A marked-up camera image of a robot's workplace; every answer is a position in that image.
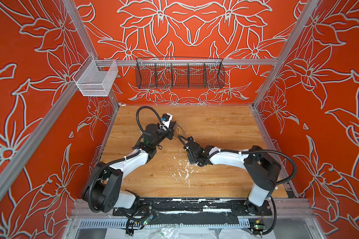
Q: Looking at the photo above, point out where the black wire mesh basket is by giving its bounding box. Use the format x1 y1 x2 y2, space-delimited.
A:
135 56 226 90

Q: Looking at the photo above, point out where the clear acrylic basket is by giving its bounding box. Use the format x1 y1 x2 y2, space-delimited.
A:
73 54 119 97

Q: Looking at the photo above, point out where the aluminium frame corner post right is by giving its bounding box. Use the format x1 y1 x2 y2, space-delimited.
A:
251 0 319 110

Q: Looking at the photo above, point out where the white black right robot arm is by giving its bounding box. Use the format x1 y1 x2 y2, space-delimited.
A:
178 135 297 215

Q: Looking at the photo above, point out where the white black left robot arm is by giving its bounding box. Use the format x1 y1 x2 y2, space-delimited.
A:
81 106 177 213

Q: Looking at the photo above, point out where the aluminium frame corner post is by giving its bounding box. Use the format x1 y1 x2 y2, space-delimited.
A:
63 1 119 109
251 0 319 110

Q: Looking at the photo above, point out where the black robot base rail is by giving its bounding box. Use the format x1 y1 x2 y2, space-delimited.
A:
71 195 276 237

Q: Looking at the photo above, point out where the aluminium horizontal back rail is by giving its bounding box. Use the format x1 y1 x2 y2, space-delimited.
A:
95 58 278 67

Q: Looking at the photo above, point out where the aluminium frame corner post left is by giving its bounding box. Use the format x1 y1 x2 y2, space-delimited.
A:
63 1 119 109

